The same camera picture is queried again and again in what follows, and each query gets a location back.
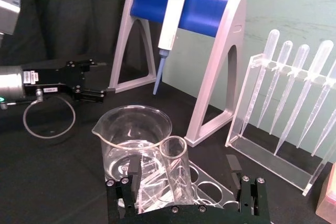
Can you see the black table cloth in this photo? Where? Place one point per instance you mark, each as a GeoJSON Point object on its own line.
{"type": "Point", "coordinates": [52, 182]}

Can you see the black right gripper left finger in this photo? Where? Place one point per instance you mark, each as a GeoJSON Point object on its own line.
{"type": "Point", "coordinates": [134, 166]}

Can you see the translucent orange plastic box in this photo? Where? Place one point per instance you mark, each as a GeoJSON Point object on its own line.
{"type": "Point", "coordinates": [328, 200]}

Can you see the clear glass test tube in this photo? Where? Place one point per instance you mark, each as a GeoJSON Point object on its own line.
{"type": "Point", "coordinates": [181, 171]}

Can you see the grey stand with blue bar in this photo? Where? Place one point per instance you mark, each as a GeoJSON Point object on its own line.
{"type": "Point", "coordinates": [231, 37]}

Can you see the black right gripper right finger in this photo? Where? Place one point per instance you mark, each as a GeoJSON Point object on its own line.
{"type": "Point", "coordinates": [233, 163]}

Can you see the clear acrylic pipette rack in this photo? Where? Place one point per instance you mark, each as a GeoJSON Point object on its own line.
{"type": "Point", "coordinates": [262, 155]}

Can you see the clear glass beaker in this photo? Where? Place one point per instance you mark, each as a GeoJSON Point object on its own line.
{"type": "Point", "coordinates": [118, 142]}

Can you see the black backdrop curtain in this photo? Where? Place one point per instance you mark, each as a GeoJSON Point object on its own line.
{"type": "Point", "coordinates": [78, 11]}

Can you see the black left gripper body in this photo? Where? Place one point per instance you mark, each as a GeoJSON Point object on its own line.
{"type": "Point", "coordinates": [57, 79]}

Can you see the clear plastic transfer pipette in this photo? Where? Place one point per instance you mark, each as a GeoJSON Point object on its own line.
{"type": "Point", "coordinates": [271, 43]}
{"type": "Point", "coordinates": [323, 53]}
{"type": "Point", "coordinates": [315, 108]}
{"type": "Point", "coordinates": [302, 56]}
{"type": "Point", "coordinates": [325, 134]}
{"type": "Point", "coordinates": [286, 51]}

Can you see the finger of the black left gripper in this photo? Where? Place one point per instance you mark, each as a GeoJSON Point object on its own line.
{"type": "Point", "coordinates": [92, 95]}
{"type": "Point", "coordinates": [92, 64]}

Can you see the white and blue pipette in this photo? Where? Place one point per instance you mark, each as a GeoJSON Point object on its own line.
{"type": "Point", "coordinates": [168, 24]}

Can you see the clear acrylic tube rack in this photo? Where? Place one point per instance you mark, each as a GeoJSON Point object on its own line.
{"type": "Point", "coordinates": [207, 190]}

